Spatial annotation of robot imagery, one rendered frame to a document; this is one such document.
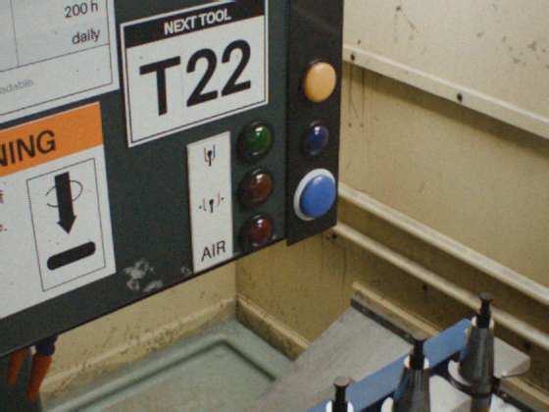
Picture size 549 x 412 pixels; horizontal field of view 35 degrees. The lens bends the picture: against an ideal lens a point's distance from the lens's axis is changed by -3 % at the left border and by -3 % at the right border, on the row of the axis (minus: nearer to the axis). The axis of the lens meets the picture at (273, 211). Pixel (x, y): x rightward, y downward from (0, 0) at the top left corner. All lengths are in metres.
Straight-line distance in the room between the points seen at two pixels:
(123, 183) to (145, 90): 0.05
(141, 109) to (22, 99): 0.07
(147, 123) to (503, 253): 1.05
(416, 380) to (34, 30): 0.62
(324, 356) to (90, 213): 1.28
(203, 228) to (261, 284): 1.50
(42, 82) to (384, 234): 1.26
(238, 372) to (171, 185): 1.56
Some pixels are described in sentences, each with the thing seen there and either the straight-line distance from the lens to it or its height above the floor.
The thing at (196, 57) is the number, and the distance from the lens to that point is 0.51.
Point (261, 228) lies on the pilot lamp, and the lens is 0.58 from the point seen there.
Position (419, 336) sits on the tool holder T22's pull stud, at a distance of 0.93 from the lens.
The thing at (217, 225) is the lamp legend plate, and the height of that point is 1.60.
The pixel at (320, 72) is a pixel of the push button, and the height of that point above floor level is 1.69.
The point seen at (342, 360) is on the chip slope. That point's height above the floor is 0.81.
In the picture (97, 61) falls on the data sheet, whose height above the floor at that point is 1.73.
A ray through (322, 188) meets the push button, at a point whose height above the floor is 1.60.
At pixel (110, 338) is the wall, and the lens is 1.99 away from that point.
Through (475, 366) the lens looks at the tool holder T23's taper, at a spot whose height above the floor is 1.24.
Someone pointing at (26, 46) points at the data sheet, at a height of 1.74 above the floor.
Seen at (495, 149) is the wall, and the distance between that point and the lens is 1.43.
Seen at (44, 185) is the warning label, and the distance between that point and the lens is 0.48.
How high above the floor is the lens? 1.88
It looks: 29 degrees down
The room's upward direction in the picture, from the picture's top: straight up
